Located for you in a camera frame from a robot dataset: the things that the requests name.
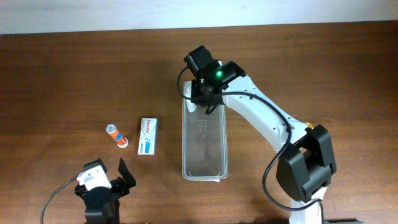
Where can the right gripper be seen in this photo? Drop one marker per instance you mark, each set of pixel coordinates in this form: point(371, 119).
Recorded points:
point(205, 97)

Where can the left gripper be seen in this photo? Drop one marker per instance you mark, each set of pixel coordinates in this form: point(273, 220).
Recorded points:
point(115, 184)

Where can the orange tablet tube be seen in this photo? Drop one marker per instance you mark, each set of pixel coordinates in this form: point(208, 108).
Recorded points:
point(119, 138)

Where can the clear plastic container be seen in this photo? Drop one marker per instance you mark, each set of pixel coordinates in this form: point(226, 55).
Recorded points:
point(204, 143)

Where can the white Panadol box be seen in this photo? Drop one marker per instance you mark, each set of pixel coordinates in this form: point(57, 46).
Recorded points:
point(147, 138)

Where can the gold lid jar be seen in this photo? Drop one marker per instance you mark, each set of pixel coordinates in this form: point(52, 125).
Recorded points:
point(310, 125)

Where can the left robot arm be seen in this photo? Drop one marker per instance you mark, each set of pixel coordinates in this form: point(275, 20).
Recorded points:
point(100, 195)

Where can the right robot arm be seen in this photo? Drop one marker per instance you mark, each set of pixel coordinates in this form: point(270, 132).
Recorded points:
point(297, 177)

